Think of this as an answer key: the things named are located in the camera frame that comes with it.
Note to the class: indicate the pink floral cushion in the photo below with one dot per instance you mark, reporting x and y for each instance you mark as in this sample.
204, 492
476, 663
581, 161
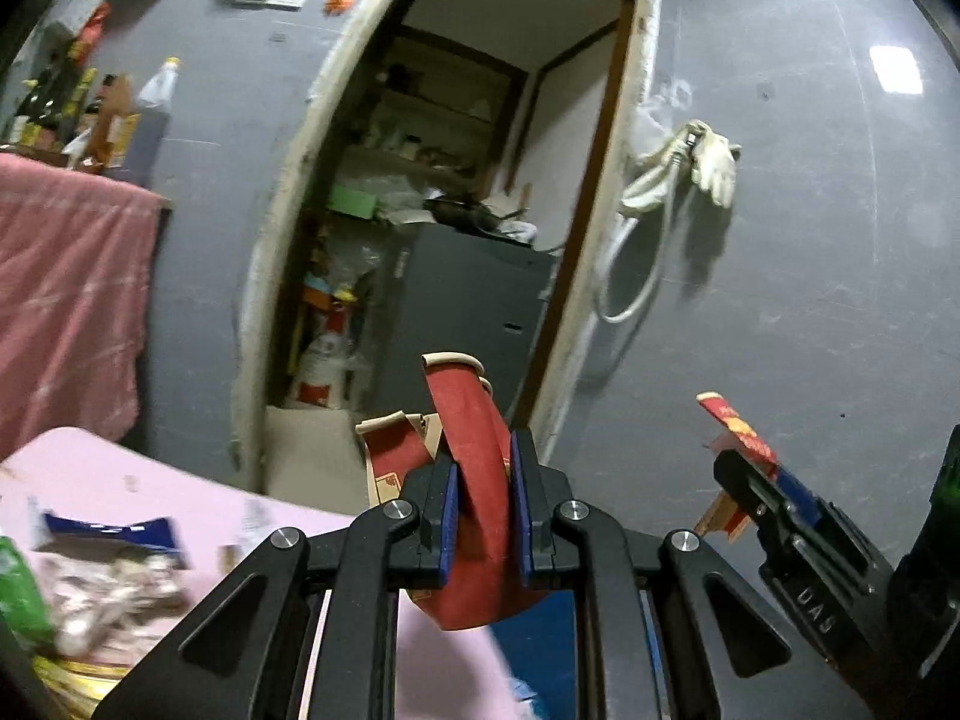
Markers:
210, 495

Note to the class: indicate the brown and yellow carton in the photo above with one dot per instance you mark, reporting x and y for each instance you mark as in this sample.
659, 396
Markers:
114, 124

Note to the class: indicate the dark grey cabinet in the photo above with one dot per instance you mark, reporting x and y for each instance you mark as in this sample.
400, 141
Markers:
465, 315

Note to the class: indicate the white sack with red print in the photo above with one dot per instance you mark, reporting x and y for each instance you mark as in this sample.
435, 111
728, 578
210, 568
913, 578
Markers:
322, 375

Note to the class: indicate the wooden shelf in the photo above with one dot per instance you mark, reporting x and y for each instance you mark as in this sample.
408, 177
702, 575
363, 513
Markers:
450, 105

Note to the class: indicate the red and blue wrapper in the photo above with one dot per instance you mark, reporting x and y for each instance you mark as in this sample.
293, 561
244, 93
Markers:
739, 431

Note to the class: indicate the pink plaid blanket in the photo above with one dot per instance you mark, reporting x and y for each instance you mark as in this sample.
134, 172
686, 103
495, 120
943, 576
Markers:
71, 292

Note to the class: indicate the green snack packet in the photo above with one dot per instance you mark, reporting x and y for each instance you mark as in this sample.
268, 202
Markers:
19, 592

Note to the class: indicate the pale wrapper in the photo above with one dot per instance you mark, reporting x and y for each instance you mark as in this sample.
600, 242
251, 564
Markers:
112, 604

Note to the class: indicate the red packet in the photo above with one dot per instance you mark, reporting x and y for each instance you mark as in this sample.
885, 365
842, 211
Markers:
91, 30

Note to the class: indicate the yellow snack packet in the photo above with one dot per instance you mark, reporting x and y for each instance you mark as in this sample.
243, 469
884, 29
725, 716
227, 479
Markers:
75, 682

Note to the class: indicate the green box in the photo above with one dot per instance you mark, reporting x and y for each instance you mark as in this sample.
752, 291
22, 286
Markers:
352, 200

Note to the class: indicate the yellow label bottle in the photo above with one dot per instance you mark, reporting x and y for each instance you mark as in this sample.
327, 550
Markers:
84, 101

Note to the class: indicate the small orange object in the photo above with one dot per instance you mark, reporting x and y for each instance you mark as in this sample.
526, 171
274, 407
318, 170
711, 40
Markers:
339, 0

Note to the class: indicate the blue snack packet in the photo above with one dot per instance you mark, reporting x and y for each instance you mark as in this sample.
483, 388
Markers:
112, 536

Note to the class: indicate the white door frame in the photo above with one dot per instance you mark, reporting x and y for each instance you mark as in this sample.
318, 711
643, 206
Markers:
300, 187

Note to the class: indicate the white work glove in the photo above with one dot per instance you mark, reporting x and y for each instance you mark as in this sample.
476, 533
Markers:
716, 161

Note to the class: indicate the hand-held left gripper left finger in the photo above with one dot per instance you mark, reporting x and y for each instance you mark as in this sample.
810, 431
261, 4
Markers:
448, 519

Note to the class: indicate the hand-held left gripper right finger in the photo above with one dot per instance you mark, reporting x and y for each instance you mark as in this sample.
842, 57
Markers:
521, 519

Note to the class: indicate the black frying pan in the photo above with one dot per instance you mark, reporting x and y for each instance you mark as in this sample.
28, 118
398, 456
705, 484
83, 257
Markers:
469, 211

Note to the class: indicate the large dark oil bottle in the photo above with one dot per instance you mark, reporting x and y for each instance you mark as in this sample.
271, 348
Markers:
150, 120

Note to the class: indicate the blue plastic bag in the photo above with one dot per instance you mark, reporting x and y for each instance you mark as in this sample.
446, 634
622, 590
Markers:
540, 660

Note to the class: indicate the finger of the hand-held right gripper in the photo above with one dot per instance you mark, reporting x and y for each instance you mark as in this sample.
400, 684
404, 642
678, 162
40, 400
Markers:
742, 481
855, 540

